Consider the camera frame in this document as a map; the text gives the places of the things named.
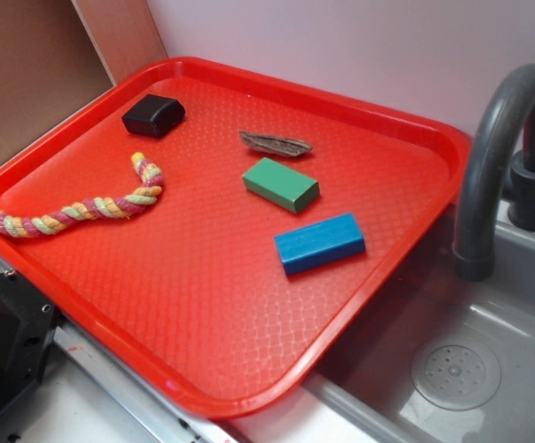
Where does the grey plastic sink basin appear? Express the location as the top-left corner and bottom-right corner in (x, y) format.
(305, 210), (535, 442)

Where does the brown wood bark piece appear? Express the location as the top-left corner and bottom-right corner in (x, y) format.
(239, 131), (313, 158)

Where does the black rounded box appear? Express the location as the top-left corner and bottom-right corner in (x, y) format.
(122, 94), (186, 138)

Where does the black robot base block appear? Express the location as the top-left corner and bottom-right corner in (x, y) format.
(0, 273), (58, 415)

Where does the red plastic tray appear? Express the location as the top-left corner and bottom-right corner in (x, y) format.
(0, 57), (470, 419)

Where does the brown cardboard panel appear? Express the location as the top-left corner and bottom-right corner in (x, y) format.
(0, 1), (166, 166)

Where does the green rectangular block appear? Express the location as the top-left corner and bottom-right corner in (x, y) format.
(243, 158), (320, 214)

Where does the round sink drain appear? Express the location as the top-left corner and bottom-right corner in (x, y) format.
(410, 334), (501, 412)

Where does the blue rectangular block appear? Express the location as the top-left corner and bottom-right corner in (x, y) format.
(274, 213), (366, 275)

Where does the grey curved faucet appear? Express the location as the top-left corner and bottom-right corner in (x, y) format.
(453, 64), (535, 281)

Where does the multicolour twisted rope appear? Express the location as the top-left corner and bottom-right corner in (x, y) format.
(0, 151), (165, 239)

